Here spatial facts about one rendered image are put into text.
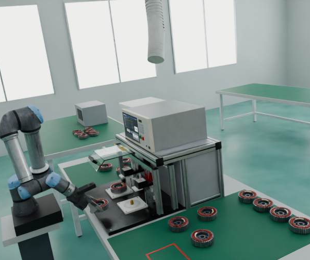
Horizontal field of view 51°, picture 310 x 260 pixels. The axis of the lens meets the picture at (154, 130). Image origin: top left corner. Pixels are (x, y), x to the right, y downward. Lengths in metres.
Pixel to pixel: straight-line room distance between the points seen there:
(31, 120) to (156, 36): 1.66
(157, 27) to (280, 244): 2.24
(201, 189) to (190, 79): 5.76
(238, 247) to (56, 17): 5.64
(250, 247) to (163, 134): 0.76
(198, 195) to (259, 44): 7.11
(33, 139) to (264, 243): 1.36
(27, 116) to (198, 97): 6.19
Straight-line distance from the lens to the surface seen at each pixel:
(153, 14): 3.28
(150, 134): 1.85
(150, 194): 2.06
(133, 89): 7.00
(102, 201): 2.01
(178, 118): 1.92
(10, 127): 1.91
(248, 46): 8.61
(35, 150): 2.04
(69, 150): 3.50
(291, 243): 1.74
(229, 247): 1.69
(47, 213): 2.10
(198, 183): 2.00
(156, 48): 3.13
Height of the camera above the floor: 1.73
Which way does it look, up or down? 15 degrees down
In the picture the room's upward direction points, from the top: 7 degrees counter-clockwise
